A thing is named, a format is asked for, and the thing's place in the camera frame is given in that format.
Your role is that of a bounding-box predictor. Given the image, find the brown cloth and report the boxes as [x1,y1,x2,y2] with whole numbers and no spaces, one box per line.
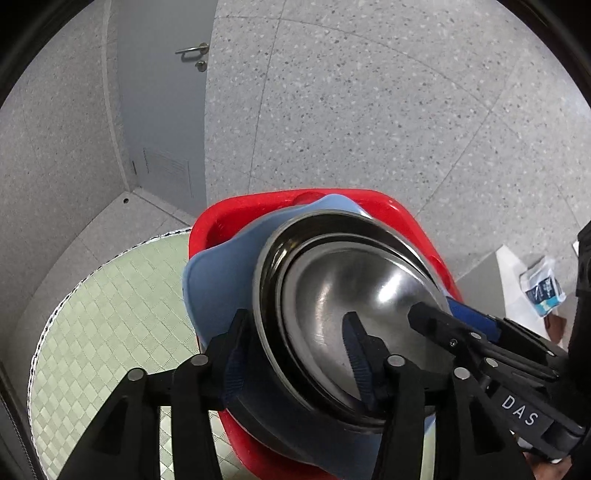
[545,316,568,345]

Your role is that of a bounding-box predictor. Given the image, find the red plastic basin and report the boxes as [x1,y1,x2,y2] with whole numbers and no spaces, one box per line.
[188,188,462,480]

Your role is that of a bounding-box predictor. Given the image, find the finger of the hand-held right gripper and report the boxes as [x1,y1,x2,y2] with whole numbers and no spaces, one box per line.
[407,301,492,367]
[445,296,570,361]

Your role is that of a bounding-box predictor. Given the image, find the blue white tissue packet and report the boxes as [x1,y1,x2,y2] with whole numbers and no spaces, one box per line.
[519,257,568,317]

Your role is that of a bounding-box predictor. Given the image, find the grey door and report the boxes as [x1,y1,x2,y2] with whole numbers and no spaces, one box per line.
[108,0,219,205]

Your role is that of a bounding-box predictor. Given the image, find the green checkered table mat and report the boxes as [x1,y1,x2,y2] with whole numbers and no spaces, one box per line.
[28,228,242,480]

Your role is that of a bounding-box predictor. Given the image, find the door vent grille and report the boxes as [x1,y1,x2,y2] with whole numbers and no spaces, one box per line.
[141,147,193,195]

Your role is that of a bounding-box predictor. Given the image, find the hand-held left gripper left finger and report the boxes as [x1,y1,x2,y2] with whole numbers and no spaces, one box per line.
[58,308,253,480]

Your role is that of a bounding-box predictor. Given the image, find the metal door handle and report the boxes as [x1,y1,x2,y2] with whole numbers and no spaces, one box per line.
[175,42,210,61]

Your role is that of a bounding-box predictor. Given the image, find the white sink counter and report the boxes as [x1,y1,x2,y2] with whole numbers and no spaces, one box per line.
[455,244,583,352]

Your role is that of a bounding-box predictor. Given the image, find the large steel bowl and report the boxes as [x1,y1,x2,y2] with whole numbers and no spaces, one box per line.
[253,210,451,431]

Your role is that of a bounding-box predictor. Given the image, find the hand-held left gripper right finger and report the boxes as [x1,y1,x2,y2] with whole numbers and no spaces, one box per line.
[342,311,532,480]

